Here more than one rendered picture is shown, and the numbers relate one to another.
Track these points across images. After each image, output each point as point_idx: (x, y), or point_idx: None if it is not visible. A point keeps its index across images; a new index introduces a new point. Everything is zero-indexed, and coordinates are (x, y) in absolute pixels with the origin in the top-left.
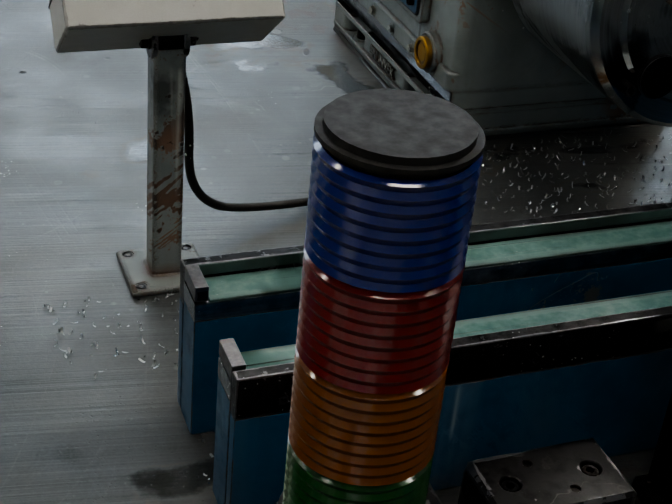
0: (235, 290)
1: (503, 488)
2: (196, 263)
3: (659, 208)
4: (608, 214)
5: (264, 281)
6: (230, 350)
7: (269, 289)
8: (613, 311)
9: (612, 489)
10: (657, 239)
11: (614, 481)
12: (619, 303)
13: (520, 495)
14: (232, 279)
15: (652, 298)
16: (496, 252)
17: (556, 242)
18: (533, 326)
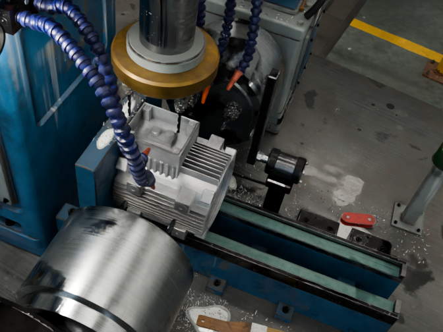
0: (383, 301)
1: (331, 229)
2: (394, 313)
3: (217, 245)
4: (238, 253)
5: (372, 300)
6: (404, 271)
7: (373, 295)
8: (277, 226)
9: (306, 212)
10: (228, 240)
11: (304, 213)
12: (273, 227)
13: (330, 224)
14: (382, 306)
15: (260, 222)
16: (287, 267)
17: (263, 259)
18: (312, 230)
